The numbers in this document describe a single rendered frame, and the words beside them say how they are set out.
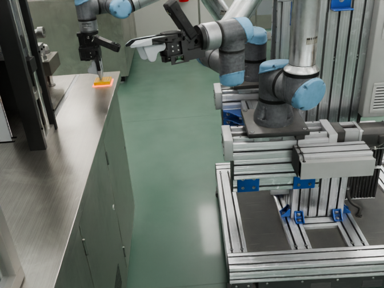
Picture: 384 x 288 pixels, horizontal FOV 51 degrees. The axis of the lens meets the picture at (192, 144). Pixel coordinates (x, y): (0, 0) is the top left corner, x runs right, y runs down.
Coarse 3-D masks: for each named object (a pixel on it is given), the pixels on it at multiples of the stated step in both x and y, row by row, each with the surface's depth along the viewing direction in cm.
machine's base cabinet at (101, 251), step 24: (120, 120) 199; (120, 144) 193; (96, 168) 136; (120, 168) 187; (96, 192) 133; (120, 192) 182; (96, 216) 130; (120, 216) 177; (96, 240) 128; (120, 240) 172; (72, 264) 100; (96, 264) 125; (120, 264) 167
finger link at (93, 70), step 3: (93, 63) 172; (93, 66) 173; (96, 66) 173; (87, 69) 174; (90, 69) 174; (93, 69) 174; (96, 69) 174; (90, 72) 174; (93, 72) 174; (96, 72) 174; (99, 72) 174; (99, 75) 175; (102, 75) 177; (99, 78) 177
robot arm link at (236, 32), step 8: (224, 24) 112; (232, 24) 113; (240, 24) 113; (248, 24) 114; (224, 32) 111; (232, 32) 112; (240, 32) 113; (248, 32) 115; (224, 40) 112; (232, 40) 113; (240, 40) 114; (248, 40) 117; (224, 48) 116; (232, 48) 115; (240, 48) 116
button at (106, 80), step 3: (96, 78) 180; (102, 78) 179; (105, 78) 179; (108, 78) 179; (111, 78) 181; (96, 81) 176; (99, 81) 176; (102, 81) 176; (105, 81) 176; (108, 81) 175; (96, 84) 175; (99, 84) 176; (102, 84) 176; (105, 84) 176; (108, 84) 176
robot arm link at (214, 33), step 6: (204, 24) 111; (210, 24) 111; (216, 24) 111; (210, 30) 110; (216, 30) 110; (210, 36) 110; (216, 36) 110; (210, 42) 110; (216, 42) 111; (210, 48) 112; (216, 48) 114
